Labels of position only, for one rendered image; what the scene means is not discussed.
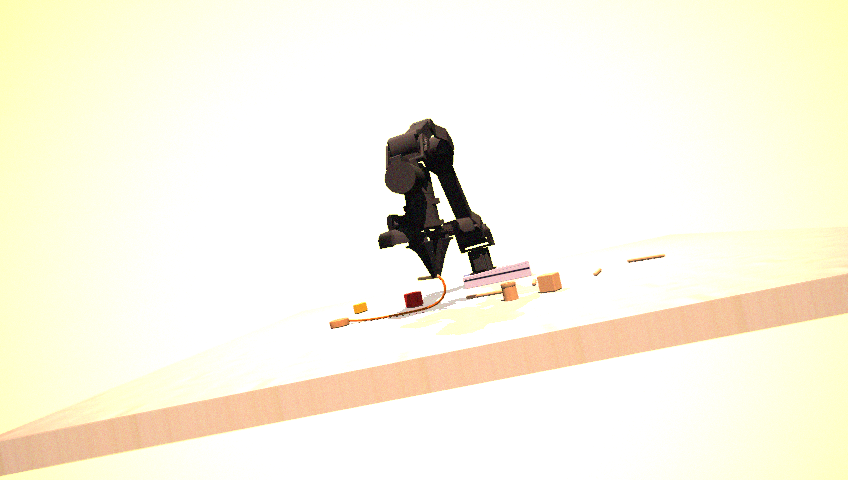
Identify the orange-brown wooden cylinder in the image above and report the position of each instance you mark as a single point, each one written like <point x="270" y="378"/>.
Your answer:
<point x="509" y="291"/>

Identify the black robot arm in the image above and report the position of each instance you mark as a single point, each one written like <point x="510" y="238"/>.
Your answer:
<point x="404" y="175"/>

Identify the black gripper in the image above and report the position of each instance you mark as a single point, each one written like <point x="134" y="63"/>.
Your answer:
<point x="423" y="215"/>

